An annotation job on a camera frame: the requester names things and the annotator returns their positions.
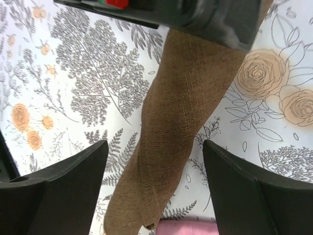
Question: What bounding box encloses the pink floral placemat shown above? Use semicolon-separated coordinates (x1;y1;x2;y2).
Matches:
156;220;219;235

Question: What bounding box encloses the floral tablecloth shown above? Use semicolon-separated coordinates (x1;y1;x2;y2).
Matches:
0;0;313;235

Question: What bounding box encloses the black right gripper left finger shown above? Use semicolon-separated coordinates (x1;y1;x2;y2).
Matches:
0;141;109;235

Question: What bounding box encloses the brown cloth napkin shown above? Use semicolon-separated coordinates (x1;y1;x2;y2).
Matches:
103;0;273;235

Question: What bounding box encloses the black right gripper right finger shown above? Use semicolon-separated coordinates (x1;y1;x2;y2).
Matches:
203;140;313;235

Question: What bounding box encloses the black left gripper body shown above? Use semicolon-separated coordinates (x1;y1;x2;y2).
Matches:
57;0;262;51

